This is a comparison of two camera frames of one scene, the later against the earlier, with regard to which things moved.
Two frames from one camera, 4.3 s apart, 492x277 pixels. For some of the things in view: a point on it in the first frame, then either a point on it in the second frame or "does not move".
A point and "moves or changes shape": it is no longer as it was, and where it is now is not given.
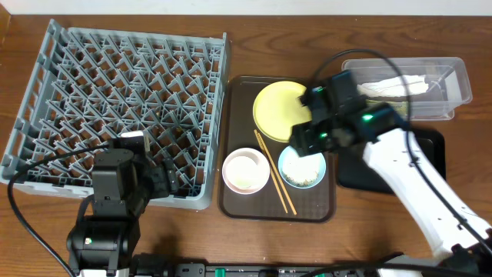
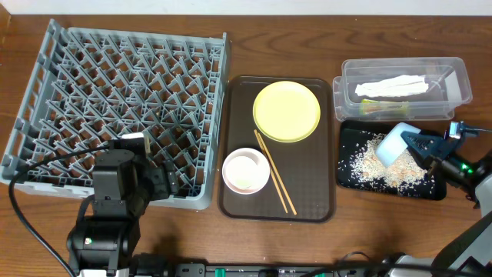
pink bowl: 245,171 does not move
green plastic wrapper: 399,108 does not move
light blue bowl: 302,172 moves or changes shape
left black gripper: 169,175 does not move
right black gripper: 305,145 to 436,151
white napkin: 393,86 does not move
